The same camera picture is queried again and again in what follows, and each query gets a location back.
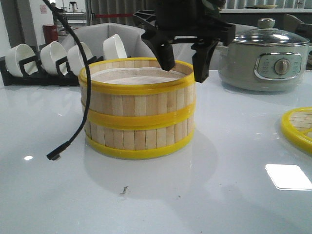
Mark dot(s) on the white steamer cloth liner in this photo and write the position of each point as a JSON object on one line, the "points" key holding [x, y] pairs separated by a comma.
{"points": [[136, 76]]}

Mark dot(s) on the white ceramic bowl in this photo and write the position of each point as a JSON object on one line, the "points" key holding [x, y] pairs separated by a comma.
{"points": [[75, 59], [113, 48], [15, 55], [50, 54]]}

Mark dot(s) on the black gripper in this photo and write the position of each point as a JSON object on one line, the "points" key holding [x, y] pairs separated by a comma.
{"points": [[198, 20]]}

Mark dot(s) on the bamboo steamer basket yellow rims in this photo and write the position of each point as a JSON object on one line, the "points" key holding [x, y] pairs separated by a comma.
{"points": [[140, 144]]}

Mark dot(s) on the yellow bamboo steamer lid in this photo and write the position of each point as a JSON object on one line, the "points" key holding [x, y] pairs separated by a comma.
{"points": [[296, 126]]}

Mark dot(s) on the grey electric cooking pot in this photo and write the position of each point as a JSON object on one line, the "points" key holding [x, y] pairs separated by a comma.
{"points": [[263, 68]]}

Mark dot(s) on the grey chair left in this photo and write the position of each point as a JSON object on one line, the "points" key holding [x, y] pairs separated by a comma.
{"points": [[94, 36]]}

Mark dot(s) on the glass pot lid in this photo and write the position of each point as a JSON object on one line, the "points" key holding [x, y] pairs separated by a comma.
{"points": [[265, 34]]}

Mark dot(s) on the red bin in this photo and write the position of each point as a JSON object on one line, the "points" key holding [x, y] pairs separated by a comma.
{"points": [[50, 33]]}

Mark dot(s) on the black bowl rack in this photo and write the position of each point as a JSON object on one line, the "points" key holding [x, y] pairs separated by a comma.
{"points": [[64, 76]]}

